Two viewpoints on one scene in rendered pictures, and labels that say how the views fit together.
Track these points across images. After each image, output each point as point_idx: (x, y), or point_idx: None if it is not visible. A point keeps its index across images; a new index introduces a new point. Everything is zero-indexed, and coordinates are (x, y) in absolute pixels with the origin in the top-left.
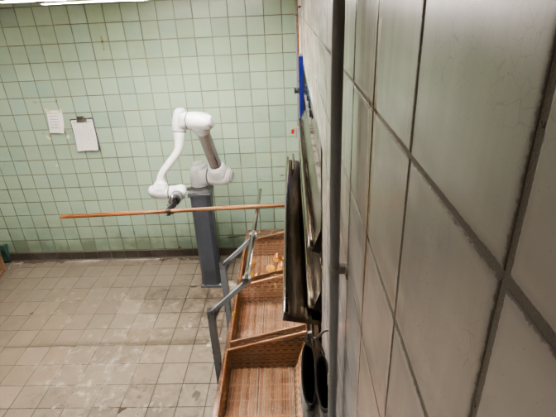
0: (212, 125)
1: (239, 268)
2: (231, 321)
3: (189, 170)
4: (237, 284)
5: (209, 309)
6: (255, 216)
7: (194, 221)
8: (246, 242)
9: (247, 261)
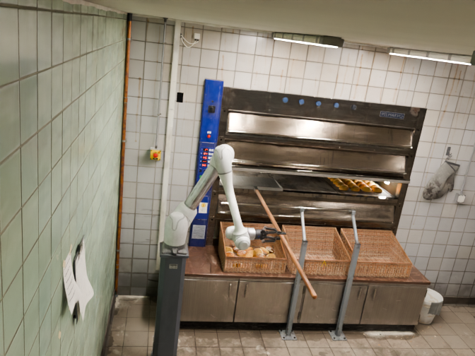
0: None
1: (243, 275)
2: (312, 277)
3: (182, 227)
4: (267, 275)
5: (358, 243)
6: (276, 205)
7: (180, 288)
8: (302, 215)
9: (337, 209)
